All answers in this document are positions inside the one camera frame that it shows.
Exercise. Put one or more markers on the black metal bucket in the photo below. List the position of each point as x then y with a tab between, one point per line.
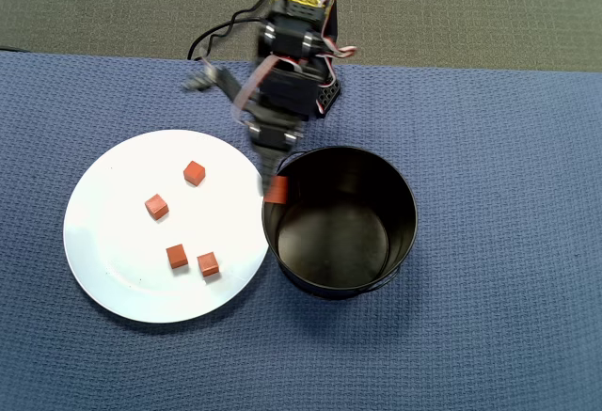
329	241

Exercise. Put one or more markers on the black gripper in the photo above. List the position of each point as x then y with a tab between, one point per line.
274	136

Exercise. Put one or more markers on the black yellow robot arm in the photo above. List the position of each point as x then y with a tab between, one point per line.
287	39

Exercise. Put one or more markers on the blue woven table cloth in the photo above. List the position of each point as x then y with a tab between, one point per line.
470	241

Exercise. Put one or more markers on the small wrist camera on bracket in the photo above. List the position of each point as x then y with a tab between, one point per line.
200	81

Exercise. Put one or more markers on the white round plate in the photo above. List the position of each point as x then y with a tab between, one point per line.
117	251

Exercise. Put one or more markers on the red cube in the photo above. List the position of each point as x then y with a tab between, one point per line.
156	206
177	256
208	264
194	172
277	190

